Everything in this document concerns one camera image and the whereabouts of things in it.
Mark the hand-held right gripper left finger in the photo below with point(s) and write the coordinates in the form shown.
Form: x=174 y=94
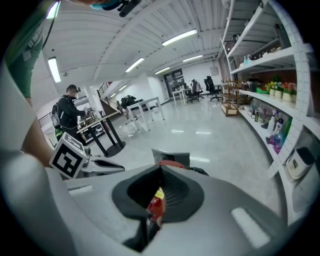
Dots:
x=87 y=212

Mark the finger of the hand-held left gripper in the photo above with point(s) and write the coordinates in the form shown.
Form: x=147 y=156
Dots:
x=107 y=168
x=107 y=161

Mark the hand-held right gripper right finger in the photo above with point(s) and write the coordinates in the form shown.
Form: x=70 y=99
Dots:
x=225 y=212

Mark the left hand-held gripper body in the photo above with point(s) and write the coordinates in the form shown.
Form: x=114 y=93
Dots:
x=66 y=160

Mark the person's left forearm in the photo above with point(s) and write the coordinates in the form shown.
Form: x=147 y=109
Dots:
x=37 y=140

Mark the low equipment rack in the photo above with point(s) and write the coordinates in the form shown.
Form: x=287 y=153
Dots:
x=92 y=132

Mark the black bag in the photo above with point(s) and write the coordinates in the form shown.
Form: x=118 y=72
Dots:
x=128 y=100

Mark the staircase with black railing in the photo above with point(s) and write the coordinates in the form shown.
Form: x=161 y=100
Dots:
x=107 y=95

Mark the white desk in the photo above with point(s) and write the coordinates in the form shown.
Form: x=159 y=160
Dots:
x=180 y=92
x=145 y=102

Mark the grey dustpan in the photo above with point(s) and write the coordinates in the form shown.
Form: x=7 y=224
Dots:
x=180 y=156

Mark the white ceiling tube light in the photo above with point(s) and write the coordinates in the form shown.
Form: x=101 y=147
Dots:
x=162 y=70
x=180 y=37
x=54 y=70
x=122 y=87
x=192 y=58
x=135 y=64
x=53 y=10

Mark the purple cloth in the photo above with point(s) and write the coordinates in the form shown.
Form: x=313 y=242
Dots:
x=273 y=145

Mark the white bin with black lid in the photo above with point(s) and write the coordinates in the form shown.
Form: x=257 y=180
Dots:
x=298 y=163

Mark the white spray bottle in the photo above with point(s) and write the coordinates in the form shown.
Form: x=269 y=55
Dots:
x=271 y=125

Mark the black glass double door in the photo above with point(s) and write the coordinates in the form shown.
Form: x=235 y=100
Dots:
x=173 y=83

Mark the white plates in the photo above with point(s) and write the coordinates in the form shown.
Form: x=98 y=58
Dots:
x=246 y=108

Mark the person's green shirt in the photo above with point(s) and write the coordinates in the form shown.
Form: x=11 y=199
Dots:
x=22 y=62

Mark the wooden trolley cart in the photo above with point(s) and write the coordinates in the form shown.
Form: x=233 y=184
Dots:
x=230 y=105

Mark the grey chest harness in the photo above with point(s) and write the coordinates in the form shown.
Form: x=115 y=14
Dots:
x=30 y=53

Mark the office chair with jacket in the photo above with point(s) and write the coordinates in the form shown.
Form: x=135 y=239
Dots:
x=195 y=90

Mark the black office chair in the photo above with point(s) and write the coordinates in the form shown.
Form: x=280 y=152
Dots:
x=212 y=87

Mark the green plastic tray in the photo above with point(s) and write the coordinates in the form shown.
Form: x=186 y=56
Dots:
x=262 y=90

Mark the yellow potted flowers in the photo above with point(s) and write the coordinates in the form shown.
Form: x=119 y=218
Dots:
x=270 y=88

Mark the orange potted flowers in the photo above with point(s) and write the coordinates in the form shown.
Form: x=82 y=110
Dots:
x=289 y=92

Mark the blue spray bottle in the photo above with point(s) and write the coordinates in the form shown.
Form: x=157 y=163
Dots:
x=247 y=59

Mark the blue face mask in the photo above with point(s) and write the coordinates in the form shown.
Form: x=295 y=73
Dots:
x=100 y=5

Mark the white metal shelving unit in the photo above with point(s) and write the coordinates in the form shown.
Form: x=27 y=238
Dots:
x=300 y=75

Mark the round wooden pedestal table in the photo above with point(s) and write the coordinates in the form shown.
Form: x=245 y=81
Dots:
x=115 y=150

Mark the white wall panel box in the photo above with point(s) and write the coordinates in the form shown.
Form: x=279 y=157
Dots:
x=214 y=71

